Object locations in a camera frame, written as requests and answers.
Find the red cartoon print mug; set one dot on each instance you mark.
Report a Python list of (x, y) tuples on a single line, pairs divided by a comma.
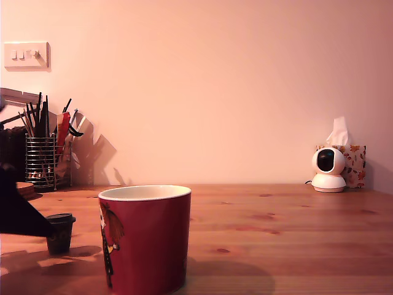
[(147, 239)]

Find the red paper packet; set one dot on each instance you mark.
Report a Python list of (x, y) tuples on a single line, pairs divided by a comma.
[(64, 126)]

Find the white wall light switch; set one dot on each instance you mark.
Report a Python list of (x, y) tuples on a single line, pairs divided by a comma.
[(27, 63)]

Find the round cork trivet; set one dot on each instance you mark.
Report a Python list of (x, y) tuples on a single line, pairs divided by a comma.
[(30, 191), (26, 185)]

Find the white tissue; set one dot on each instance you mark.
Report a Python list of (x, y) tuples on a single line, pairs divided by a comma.
[(337, 132)]

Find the dark coffee capsule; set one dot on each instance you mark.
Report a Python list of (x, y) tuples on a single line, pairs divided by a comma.
[(63, 242)]

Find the small white round camera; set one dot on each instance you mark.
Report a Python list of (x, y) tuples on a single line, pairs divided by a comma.
[(336, 181)]

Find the black chopstick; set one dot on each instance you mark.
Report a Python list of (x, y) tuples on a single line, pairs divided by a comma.
[(67, 106), (39, 107), (47, 116), (30, 118)]

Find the leaf print tissue box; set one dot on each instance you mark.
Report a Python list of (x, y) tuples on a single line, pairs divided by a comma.
[(357, 166)]

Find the brown wooden chopstick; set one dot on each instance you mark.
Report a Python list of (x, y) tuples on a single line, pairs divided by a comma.
[(24, 123)]

